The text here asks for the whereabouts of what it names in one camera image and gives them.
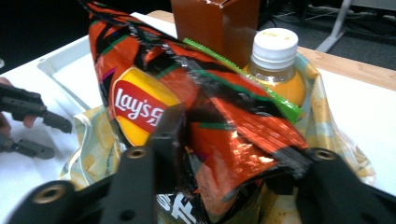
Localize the white plastic tray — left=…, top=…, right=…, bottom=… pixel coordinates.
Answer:
left=36, top=35, right=104, bottom=111

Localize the orange juice bottle white cap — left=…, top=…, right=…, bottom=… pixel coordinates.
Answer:
left=242, top=27, right=307, bottom=108

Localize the white table mat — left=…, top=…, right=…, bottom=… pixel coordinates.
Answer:
left=0, top=11, right=396, bottom=224

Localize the floral shopping bag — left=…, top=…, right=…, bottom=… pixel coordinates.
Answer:
left=60, top=52, right=377, bottom=224

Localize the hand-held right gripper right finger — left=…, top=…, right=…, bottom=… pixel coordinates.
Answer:
left=265, top=148, right=396, bottom=224

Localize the brown box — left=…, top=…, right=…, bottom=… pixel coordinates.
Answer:
left=170, top=0, right=261, bottom=68

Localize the red chips bag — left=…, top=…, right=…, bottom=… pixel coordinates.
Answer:
left=82, top=0, right=312, bottom=224

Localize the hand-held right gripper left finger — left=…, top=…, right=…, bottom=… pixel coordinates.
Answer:
left=99, top=104, right=188, bottom=224

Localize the white desk frame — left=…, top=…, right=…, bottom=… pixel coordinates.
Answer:
left=316, top=0, right=396, bottom=53

